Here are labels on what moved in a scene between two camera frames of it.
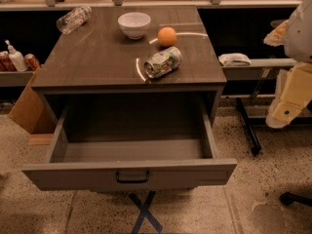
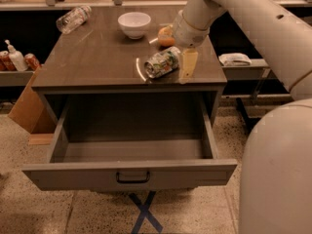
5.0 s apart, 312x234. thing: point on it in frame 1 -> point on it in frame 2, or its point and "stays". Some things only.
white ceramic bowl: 135,23 stays
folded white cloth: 234,59 stays
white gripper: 299,36 -> 188,35
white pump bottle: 18,58 stays
